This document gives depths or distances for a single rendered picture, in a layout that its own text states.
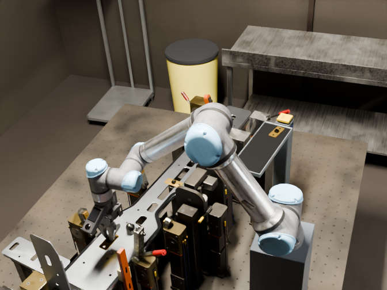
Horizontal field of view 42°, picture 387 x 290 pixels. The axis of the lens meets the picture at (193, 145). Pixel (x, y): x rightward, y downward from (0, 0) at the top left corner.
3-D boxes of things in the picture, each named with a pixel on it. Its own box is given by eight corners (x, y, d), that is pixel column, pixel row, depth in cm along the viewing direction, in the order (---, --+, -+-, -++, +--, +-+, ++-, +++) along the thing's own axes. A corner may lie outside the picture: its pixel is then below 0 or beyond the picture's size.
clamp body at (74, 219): (86, 262, 234) (71, 209, 213) (106, 271, 229) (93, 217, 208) (77, 273, 230) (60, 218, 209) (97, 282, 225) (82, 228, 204)
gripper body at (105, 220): (124, 214, 192) (119, 191, 184) (110, 229, 186) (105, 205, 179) (108, 209, 195) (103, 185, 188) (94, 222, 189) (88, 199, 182)
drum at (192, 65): (227, 110, 458) (226, 41, 417) (211, 137, 426) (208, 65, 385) (182, 103, 472) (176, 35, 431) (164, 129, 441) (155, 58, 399)
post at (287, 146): (276, 182, 270) (280, 114, 244) (289, 186, 267) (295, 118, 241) (270, 191, 265) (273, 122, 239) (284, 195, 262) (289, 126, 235)
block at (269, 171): (257, 212, 254) (258, 140, 227) (272, 216, 250) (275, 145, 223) (249, 224, 247) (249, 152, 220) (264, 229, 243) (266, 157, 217)
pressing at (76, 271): (222, 103, 283) (222, 101, 282) (258, 113, 274) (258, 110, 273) (54, 281, 190) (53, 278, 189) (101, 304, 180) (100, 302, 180)
